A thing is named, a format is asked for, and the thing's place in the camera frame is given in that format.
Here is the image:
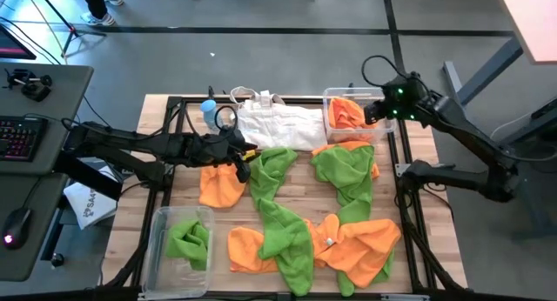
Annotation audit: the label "person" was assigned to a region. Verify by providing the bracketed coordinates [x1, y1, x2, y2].
[74, 0, 126, 28]

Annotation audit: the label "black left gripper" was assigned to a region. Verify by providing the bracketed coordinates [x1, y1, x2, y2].
[186, 127, 261, 184]

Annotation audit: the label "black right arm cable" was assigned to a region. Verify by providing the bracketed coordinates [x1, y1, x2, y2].
[360, 54, 421, 90]

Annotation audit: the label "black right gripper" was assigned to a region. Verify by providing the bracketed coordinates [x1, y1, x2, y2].
[364, 73, 432, 126]

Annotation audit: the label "green microfiber towel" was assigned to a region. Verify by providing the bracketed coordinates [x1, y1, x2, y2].
[257, 198, 315, 297]
[336, 247, 396, 298]
[164, 217, 211, 271]
[249, 146, 299, 209]
[310, 144, 376, 226]

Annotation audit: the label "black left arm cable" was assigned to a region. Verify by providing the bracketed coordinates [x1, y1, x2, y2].
[213, 104, 239, 134]

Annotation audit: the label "white printed bag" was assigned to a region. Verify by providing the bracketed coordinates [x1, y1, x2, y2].
[63, 164, 119, 231]

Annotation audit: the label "pale pink table top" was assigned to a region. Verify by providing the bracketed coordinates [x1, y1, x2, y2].
[493, 0, 557, 66]

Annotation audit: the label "white canvas tote bag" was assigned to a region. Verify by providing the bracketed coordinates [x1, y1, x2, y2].
[229, 85, 328, 152]

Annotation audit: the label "black desk monitor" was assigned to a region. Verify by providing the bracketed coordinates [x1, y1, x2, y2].
[0, 23, 38, 61]

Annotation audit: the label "black aluminium table frame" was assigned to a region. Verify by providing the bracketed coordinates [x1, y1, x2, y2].
[100, 94, 469, 301]

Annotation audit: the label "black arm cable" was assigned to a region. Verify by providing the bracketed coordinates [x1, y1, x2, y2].
[213, 104, 239, 134]
[360, 54, 421, 90]

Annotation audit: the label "black backlit keyboard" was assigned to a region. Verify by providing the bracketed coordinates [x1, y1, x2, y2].
[0, 115, 50, 164]

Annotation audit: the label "black tripod stand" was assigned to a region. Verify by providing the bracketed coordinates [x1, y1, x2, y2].
[33, 0, 108, 59]

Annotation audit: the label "blue air freshener spray bottle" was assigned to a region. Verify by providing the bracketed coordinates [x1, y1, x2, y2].
[199, 98, 224, 135]

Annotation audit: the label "clear plastic bin with label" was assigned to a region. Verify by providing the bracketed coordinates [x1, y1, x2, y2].
[322, 86, 397, 145]

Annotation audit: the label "black computer mouse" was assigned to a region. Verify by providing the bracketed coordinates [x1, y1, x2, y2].
[1, 206, 33, 251]

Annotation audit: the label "grey desk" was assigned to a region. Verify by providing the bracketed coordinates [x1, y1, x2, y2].
[0, 61, 95, 283]

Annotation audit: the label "grey table leg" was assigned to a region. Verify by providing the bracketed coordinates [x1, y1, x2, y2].
[441, 37, 525, 107]

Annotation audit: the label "black clamp mount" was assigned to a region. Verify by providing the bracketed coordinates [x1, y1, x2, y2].
[3, 67, 54, 104]

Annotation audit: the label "orange microfiber towel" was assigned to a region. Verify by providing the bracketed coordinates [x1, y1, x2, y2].
[198, 163, 248, 209]
[227, 212, 341, 275]
[324, 217, 403, 290]
[311, 139, 380, 180]
[326, 97, 379, 142]

